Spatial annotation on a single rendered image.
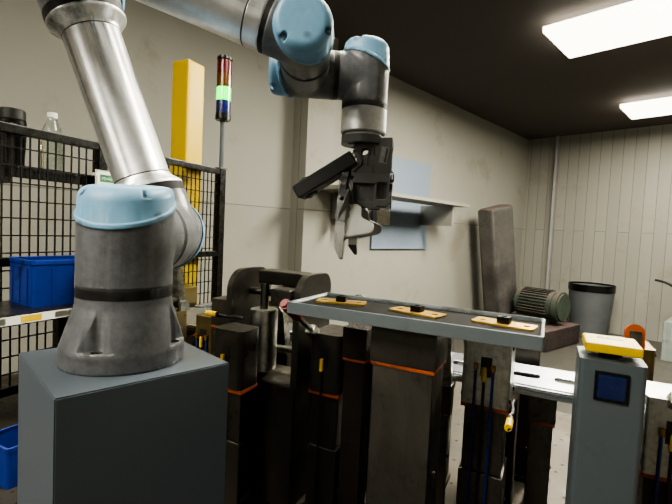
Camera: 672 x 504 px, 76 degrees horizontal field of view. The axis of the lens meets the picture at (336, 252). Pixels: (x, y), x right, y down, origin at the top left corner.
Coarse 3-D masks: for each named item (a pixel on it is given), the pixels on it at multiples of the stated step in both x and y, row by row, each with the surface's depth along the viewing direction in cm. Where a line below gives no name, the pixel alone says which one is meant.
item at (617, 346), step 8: (584, 336) 56; (592, 336) 56; (600, 336) 56; (608, 336) 56; (584, 344) 54; (592, 344) 53; (600, 344) 52; (608, 344) 52; (616, 344) 52; (624, 344) 52; (632, 344) 52; (600, 352) 52; (608, 352) 52; (616, 352) 52; (624, 352) 51; (632, 352) 51; (640, 352) 50
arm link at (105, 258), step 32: (96, 192) 51; (128, 192) 51; (160, 192) 54; (96, 224) 50; (128, 224) 51; (160, 224) 54; (96, 256) 51; (128, 256) 51; (160, 256) 54; (96, 288) 51; (128, 288) 52
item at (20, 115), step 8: (0, 112) 130; (8, 112) 130; (16, 112) 131; (24, 112) 134; (0, 120) 130; (8, 120) 130; (16, 120) 131; (24, 120) 134; (0, 136) 130; (16, 136) 132; (16, 144) 132; (24, 144) 134; (0, 152) 131; (16, 152) 132; (24, 152) 135; (0, 160) 131; (16, 160) 132; (24, 160) 135
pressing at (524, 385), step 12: (192, 312) 136; (204, 312) 137; (192, 324) 118; (456, 360) 97; (456, 372) 88; (528, 372) 91; (540, 372) 91; (552, 372) 92; (564, 372) 92; (516, 384) 82; (528, 384) 84; (540, 384) 84; (552, 384) 84; (564, 384) 84; (540, 396) 80; (552, 396) 79; (564, 396) 78
